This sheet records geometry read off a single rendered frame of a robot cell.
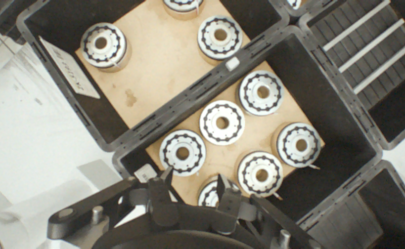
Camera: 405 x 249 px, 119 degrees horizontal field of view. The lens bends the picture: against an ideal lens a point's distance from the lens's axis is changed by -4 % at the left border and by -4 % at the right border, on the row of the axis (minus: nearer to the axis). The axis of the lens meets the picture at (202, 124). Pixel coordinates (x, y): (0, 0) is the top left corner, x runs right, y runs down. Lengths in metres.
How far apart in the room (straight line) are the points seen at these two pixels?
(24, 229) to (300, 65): 0.57
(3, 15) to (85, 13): 0.78
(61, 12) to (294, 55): 0.46
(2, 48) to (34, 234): 2.02
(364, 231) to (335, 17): 0.58
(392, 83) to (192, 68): 0.55
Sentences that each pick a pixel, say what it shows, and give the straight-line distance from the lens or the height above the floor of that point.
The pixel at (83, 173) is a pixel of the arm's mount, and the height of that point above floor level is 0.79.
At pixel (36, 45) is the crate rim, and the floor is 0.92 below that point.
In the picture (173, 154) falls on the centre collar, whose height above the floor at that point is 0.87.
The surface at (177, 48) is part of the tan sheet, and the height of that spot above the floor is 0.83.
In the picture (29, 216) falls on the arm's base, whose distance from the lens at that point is 0.41.
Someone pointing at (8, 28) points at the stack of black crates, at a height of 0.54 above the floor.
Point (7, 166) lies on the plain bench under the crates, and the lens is 0.83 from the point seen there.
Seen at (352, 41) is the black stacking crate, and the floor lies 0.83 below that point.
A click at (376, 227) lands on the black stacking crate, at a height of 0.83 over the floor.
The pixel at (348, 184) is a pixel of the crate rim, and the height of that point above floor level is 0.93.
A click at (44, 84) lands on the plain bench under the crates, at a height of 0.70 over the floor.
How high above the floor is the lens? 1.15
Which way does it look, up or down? 88 degrees down
